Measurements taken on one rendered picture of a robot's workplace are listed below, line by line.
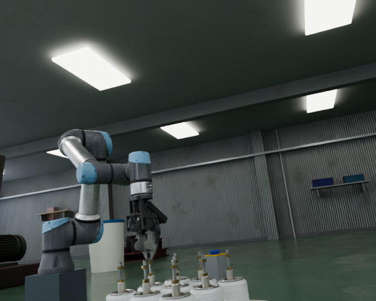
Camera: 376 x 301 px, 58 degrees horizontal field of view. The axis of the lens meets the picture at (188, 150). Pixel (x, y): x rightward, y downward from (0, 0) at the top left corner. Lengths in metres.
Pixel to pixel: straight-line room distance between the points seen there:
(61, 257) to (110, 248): 3.56
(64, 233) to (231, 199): 8.65
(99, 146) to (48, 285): 0.62
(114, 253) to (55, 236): 3.60
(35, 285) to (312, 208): 8.73
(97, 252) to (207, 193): 5.67
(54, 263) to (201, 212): 8.84
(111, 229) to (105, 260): 0.43
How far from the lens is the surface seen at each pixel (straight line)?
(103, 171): 1.21
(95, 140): 1.57
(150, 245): 1.15
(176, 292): 0.93
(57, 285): 1.57
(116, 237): 5.19
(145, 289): 1.02
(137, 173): 1.16
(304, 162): 9.95
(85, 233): 1.66
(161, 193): 10.78
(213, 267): 1.33
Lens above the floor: 0.40
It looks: 14 degrees up
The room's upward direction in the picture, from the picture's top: 6 degrees counter-clockwise
